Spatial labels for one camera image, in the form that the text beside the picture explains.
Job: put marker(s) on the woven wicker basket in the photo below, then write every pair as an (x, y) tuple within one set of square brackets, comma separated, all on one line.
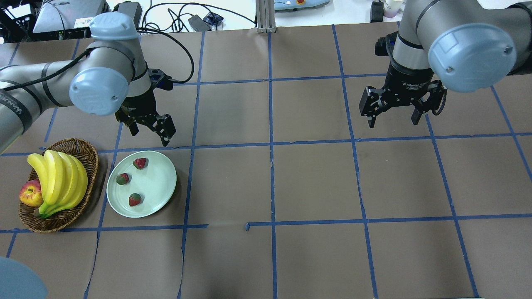
[(86, 153)]

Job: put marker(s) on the black computer box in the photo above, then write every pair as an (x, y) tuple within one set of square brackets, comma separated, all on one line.
[(67, 15)]

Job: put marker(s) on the black power brick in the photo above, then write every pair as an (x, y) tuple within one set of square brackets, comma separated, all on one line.
[(131, 9)]

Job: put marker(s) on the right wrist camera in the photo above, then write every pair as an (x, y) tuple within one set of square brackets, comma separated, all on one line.
[(385, 45)]

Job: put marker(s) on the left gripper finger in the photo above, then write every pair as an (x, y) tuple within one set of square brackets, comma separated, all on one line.
[(165, 139), (133, 128)]

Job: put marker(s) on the aluminium frame post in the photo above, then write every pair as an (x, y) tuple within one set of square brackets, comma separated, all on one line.
[(264, 13)]

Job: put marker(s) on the blue teach pendant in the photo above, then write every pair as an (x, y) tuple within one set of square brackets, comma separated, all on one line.
[(297, 5)]

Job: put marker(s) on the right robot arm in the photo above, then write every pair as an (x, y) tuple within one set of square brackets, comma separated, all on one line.
[(446, 45)]

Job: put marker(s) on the strawberry one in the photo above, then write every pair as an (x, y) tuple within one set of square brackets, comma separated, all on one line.
[(122, 179)]

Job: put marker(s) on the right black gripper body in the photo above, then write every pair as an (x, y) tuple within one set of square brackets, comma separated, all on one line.
[(404, 82)]

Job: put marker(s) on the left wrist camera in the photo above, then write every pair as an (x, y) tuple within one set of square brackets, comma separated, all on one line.
[(160, 80)]

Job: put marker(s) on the strawberry two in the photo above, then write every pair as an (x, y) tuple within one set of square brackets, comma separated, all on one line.
[(134, 199)]

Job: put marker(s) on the red yellow apple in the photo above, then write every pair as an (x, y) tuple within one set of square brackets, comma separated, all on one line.
[(31, 193)]

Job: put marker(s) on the yellow banana bunch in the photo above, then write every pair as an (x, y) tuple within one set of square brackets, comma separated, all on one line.
[(63, 180)]

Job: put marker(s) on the light green plate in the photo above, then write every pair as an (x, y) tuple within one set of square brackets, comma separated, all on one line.
[(155, 183)]

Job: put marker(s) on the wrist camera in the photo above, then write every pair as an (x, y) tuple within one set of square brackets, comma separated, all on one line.
[(160, 80), (385, 45)]

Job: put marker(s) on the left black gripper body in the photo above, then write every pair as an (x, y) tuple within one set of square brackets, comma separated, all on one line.
[(140, 104)]

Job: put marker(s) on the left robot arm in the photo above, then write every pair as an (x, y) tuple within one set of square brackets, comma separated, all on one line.
[(110, 77)]

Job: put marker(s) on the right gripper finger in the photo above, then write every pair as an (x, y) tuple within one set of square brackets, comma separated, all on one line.
[(371, 122), (416, 115)]

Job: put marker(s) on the strawberry three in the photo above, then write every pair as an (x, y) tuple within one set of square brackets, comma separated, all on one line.
[(140, 163)]

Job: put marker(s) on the black power adapter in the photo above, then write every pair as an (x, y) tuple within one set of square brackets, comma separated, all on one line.
[(198, 24)]

